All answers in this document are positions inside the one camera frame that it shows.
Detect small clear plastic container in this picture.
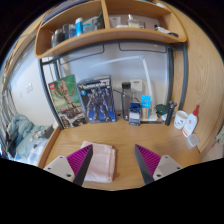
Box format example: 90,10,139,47
185,133,200,150

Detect black electric shaver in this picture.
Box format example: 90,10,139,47
164,100,178,127

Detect light blue blanket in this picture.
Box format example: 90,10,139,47
6,114,34,138

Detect green tree-figure toy box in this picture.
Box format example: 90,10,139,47
47,73,88,129

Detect wooden desk shelf unit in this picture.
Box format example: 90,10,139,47
34,0,188,60

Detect small dark blue box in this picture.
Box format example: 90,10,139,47
128,102,142,127

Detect white bottle with red cap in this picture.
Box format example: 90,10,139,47
182,104,200,138

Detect pale pink towel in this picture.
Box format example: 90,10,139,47
79,140,117,184

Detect bed with checked bedding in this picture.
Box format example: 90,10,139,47
0,114,59,166

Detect white wall switch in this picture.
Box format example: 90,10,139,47
25,82,34,94

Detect white desk lamp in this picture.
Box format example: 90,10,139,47
89,54,161,123

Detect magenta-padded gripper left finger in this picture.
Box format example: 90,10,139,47
43,144,94,187

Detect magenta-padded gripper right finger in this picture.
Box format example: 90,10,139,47
134,144,184,185

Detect blue robot model box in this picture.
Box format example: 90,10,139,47
77,75,117,124

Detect light blue card pack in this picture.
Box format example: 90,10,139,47
140,94,152,120

